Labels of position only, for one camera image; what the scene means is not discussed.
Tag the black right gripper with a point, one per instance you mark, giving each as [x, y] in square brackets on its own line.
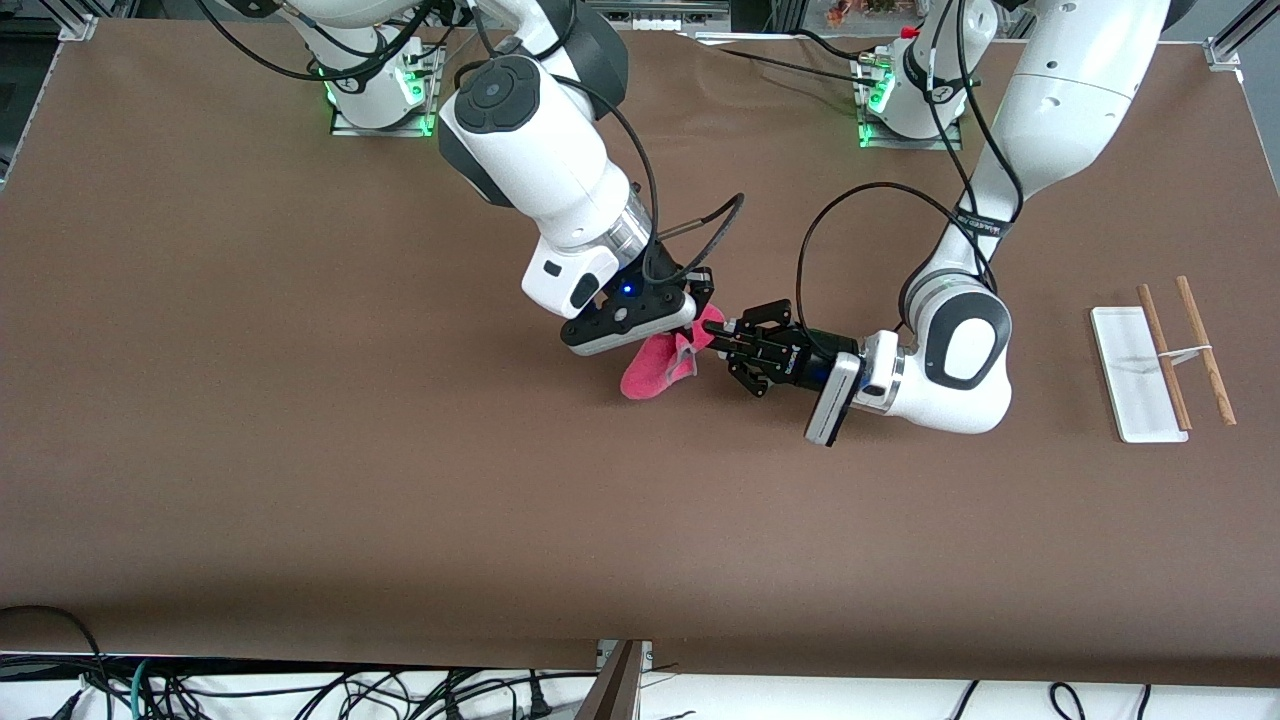
[697, 283]

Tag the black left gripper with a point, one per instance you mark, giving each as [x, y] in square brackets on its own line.
[806, 362]

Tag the pink towel with grey trim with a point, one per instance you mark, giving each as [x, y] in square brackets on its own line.
[655, 370]

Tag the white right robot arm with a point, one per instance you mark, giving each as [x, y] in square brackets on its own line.
[540, 150]

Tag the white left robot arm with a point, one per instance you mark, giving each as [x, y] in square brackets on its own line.
[1060, 100]

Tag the white rack with wooden bars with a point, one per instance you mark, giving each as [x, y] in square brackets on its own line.
[1135, 380]

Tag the brown table cover sheet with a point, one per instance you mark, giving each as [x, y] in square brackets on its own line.
[300, 400]

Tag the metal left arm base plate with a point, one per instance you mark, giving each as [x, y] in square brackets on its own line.
[945, 142]

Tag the brown wooden post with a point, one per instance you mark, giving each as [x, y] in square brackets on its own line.
[612, 690]

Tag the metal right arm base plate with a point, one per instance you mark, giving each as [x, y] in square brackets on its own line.
[350, 130]

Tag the grey aluminium frame profile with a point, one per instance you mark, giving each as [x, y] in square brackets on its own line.
[78, 20]
[1235, 40]

